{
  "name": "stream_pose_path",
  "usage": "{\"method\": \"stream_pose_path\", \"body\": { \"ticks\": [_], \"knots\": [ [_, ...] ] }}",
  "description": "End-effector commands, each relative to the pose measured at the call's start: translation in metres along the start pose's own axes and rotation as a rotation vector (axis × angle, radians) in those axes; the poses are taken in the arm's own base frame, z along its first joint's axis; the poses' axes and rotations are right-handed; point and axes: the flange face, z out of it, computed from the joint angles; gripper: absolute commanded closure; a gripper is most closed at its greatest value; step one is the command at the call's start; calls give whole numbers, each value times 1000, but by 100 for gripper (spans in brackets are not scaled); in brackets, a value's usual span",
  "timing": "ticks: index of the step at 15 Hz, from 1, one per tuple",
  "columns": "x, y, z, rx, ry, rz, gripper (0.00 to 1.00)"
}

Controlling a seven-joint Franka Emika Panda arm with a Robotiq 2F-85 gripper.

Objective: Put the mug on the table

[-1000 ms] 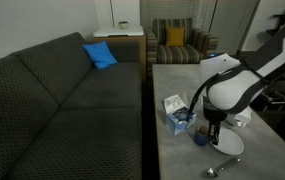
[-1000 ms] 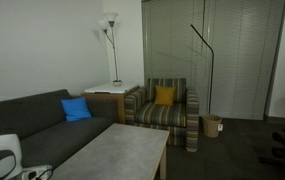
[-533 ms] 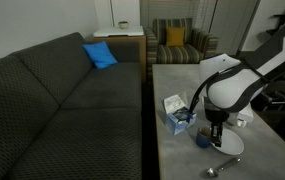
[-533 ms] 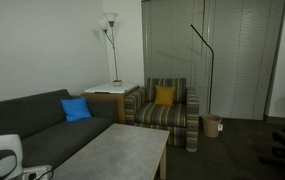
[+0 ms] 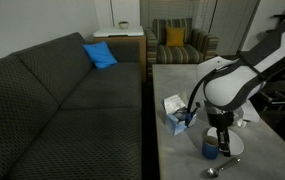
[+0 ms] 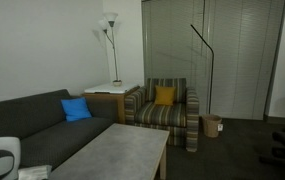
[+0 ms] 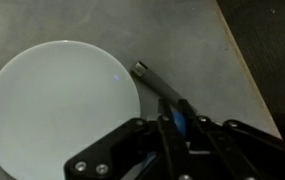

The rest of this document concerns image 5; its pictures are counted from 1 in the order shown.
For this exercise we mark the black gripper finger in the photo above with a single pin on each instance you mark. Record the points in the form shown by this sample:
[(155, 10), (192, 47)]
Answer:
[(227, 143), (220, 140)]

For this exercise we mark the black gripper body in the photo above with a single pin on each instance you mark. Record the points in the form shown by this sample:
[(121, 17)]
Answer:
[(220, 120)]

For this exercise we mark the blue mug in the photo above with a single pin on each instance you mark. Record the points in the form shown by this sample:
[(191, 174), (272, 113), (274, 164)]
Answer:
[(209, 150)]

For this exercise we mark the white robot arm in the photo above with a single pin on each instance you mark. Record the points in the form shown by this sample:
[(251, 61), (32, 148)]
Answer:
[(228, 86)]

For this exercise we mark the white mug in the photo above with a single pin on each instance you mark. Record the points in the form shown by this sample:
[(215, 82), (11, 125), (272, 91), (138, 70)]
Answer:
[(240, 123)]

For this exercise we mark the white saucer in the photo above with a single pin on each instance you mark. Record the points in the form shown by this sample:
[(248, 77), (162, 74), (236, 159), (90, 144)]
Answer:
[(237, 143)]

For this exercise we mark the blue tea bag box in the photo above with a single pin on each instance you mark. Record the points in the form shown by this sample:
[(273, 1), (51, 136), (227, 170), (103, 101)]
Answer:
[(173, 126)]

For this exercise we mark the striped armchair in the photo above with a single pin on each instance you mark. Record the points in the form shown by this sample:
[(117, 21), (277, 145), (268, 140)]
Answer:
[(178, 53)]

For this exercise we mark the yellow cushion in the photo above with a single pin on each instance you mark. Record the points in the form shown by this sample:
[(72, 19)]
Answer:
[(175, 36)]

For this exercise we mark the black floor lamp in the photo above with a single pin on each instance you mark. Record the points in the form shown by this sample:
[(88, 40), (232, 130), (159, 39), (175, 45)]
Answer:
[(213, 13)]

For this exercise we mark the wooden side table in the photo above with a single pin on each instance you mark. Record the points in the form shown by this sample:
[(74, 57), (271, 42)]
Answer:
[(128, 40)]

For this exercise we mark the white board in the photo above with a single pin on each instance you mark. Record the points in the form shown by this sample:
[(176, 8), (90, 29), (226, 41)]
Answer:
[(118, 32)]

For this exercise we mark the blue throw pillow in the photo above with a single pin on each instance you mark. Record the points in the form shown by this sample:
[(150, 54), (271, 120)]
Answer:
[(100, 55)]

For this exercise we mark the dark grey patterned sofa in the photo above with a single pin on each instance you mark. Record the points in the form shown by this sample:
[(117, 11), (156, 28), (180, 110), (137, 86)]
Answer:
[(65, 133)]

